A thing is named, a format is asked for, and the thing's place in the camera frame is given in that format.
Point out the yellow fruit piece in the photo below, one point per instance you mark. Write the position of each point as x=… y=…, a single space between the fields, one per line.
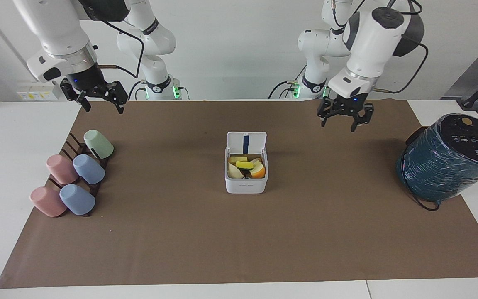
x=245 y=165

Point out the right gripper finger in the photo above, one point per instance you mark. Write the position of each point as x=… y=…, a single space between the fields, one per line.
x=73 y=93
x=116 y=93

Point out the white lidded trash can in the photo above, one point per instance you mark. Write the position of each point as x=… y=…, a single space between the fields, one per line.
x=246 y=186

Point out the white wall socket strip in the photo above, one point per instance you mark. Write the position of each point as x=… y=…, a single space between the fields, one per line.
x=35 y=94

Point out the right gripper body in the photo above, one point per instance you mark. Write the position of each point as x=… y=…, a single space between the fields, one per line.
x=86 y=79

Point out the teal plastic-wrapped cylindrical appliance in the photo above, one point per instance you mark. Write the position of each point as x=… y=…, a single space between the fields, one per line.
x=446 y=166

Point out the dark brown cup rack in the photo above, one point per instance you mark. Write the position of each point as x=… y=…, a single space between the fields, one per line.
x=77 y=146

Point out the orange slice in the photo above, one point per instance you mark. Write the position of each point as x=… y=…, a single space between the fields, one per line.
x=258 y=171

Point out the blue cup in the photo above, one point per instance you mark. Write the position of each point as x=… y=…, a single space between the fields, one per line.
x=77 y=199
x=89 y=169

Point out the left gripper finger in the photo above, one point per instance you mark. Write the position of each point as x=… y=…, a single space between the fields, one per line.
x=328 y=110
x=365 y=116

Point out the pink cup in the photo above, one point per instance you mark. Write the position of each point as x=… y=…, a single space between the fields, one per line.
x=47 y=201
x=61 y=169

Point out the pale apple slice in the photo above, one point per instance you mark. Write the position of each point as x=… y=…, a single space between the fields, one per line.
x=235 y=172

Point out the green cup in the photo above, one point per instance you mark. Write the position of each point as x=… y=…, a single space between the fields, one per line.
x=99 y=144

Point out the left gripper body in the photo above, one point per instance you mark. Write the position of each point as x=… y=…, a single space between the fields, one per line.
x=351 y=102

